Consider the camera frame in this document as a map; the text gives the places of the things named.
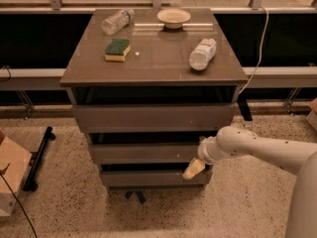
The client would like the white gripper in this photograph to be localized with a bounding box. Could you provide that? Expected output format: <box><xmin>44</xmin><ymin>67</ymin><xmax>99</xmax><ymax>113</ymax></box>
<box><xmin>182</xmin><ymin>136</ymin><xmax>222</xmax><ymax>179</ymax></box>

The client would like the grey drawer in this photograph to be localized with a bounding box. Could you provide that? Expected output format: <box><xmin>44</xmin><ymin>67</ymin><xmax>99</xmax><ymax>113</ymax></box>
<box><xmin>88</xmin><ymin>143</ymin><xmax>198</xmax><ymax>165</ymax></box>
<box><xmin>72</xmin><ymin>104</ymin><xmax>234</xmax><ymax>133</ymax></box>
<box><xmin>100</xmin><ymin>171</ymin><xmax>212</xmax><ymax>187</ymax></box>

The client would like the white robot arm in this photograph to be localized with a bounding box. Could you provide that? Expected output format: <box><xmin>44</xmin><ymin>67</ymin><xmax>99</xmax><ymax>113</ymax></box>
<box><xmin>182</xmin><ymin>126</ymin><xmax>317</xmax><ymax>238</ymax></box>

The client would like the grey top drawer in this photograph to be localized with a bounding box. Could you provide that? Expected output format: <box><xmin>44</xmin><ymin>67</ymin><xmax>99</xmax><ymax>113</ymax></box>
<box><xmin>72</xmin><ymin>104</ymin><xmax>234</xmax><ymax>133</ymax></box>

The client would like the grey drawer cabinet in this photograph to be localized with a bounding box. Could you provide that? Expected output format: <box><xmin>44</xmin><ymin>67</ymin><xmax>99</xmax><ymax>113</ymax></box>
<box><xmin>60</xmin><ymin>9</ymin><xmax>248</xmax><ymax>190</ymax></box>

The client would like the grey bottom drawer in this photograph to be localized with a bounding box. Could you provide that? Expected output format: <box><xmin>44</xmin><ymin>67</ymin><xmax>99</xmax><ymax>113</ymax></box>
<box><xmin>100</xmin><ymin>171</ymin><xmax>212</xmax><ymax>187</ymax></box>

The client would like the white labelled plastic bottle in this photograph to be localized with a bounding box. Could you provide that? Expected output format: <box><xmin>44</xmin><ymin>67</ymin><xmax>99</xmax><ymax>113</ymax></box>
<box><xmin>189</xmin><ymin>39</ymin><xmax>217</xmax><ymax>70</ymax></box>

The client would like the green yellow sponge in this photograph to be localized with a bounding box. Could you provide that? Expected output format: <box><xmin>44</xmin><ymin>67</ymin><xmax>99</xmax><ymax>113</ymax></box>
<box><xmin>104</xmin><ymin>39</ymin><xmax>131</xmax><ymax>62</ymax></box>

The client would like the white ceramic bowl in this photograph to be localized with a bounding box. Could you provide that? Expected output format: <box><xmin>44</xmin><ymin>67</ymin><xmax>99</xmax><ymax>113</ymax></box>
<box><xmin>158</xmin><ymin>9</ymin><xmax>191</xmax><ymax>29</ymax></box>

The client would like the clear plastic bottle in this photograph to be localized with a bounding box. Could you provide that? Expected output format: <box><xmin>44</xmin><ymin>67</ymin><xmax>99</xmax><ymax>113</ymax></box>
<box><xmin>102</xmin><ymin>9</ymin><xmax>135</xmax><ymax>36</ymax></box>

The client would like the cardboard box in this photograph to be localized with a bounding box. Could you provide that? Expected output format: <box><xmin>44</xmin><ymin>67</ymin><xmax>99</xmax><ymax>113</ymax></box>
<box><xmin>0</xmin><ymin>132</ymin><xmax>32</xmax><ymax>217</ymax></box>

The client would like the black cabinet foot bracket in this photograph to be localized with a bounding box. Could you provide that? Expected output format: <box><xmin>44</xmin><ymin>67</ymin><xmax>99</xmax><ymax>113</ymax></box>
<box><xmin>125</xmin><ymin>190</ymin><xmax>147</xmax><ymax>204</ymax></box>

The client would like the white power cable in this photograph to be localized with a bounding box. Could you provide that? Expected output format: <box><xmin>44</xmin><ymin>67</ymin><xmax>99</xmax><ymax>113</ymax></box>
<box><xmin>238</xmin><ymin>5</ymin><xmax>269</xmax><ymax>95</ymax></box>

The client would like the black cable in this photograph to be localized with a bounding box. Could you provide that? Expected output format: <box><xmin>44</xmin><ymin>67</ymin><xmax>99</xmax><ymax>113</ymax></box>
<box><xmin>0</xmin><ymin>174</ymin><xmax>38</xmax><ymax>238</ymax></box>

